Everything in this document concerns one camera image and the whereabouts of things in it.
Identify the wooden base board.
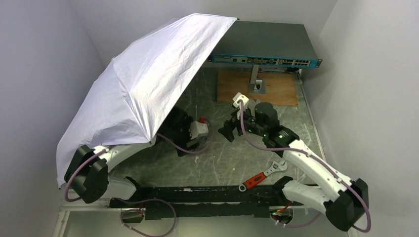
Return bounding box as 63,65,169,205
216,71,298,106

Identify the lilac umbrella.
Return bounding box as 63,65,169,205
56,13,236,187

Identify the network switch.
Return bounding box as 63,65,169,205
208,20,322,94

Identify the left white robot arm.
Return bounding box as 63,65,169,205
64,106,209,204

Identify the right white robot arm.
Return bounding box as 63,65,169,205
218,99,372,233

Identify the black yellow tool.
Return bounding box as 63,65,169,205
285,67,299,73

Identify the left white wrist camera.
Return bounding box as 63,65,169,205
189,117,209,140

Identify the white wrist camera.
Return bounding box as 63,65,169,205
189,117,209,140
232,92,250,110

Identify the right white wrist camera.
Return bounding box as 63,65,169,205
232,92,250,110

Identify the red handled adjustable wrench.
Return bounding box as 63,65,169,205
238,160,288,192

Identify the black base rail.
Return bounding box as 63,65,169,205
109,185,288,220

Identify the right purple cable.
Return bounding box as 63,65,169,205
239,99,372,234

